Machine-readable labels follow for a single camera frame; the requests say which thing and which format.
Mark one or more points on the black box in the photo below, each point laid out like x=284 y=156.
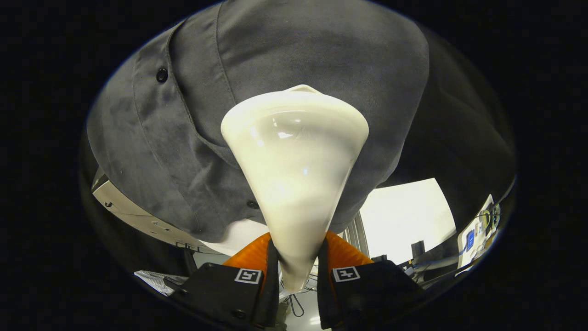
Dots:
x=418 y=249

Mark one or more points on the white power strip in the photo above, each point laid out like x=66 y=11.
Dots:
x=464 y=253

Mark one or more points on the silver patterned sheet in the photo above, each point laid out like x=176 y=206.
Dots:
x=151 y=280

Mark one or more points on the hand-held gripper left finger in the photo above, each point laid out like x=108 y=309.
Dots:
x=273 y=276

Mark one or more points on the white garment steamer head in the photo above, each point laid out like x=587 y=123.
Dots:
x=296 y=174

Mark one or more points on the grey button-up shirt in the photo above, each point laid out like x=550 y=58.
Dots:
x=298 y=46

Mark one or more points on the grey metal locker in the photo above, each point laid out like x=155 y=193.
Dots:
x=358 y=234

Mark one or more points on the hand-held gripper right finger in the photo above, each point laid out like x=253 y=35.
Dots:
x=322 y=276

